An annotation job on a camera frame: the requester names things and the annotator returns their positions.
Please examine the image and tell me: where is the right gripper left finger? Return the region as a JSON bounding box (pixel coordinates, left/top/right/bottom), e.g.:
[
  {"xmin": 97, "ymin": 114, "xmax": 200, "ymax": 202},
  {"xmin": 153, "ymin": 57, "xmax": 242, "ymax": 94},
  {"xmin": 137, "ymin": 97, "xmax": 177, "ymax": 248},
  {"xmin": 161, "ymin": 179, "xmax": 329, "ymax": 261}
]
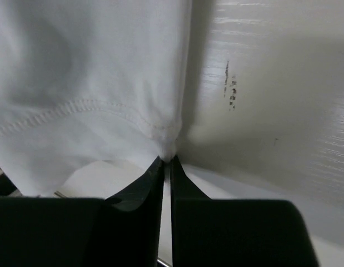
[{"xmin": 0, "ymin": 159, "xmax": 163, "ymax": 266}]

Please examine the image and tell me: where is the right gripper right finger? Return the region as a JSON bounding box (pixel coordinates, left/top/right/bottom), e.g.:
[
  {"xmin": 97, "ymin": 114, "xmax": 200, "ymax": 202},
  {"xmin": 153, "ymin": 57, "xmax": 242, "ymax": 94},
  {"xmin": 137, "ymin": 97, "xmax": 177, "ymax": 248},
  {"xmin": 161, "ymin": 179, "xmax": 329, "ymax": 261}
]
[{"xmin": 170, "ymin": 157, "xmax": 319, "ymax": 266}]

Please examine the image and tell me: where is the white skirt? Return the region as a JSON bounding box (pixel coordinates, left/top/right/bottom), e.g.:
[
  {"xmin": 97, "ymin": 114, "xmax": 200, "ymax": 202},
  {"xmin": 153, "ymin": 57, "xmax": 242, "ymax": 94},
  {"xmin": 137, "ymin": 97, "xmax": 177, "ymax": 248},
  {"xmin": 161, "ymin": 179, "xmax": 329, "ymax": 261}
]
[{"xmin": 0, "ymin": 1, "xmax": 192, "ymax": 196}]

